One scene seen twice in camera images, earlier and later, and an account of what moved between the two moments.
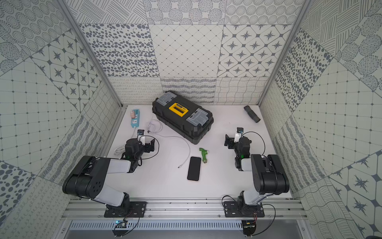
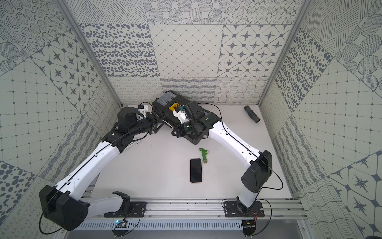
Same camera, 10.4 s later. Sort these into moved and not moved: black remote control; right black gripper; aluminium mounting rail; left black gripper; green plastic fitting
Moved: left black gripper; right black gripper
Not moved: aluminium mounting rail; black remote control; green plastic fitting
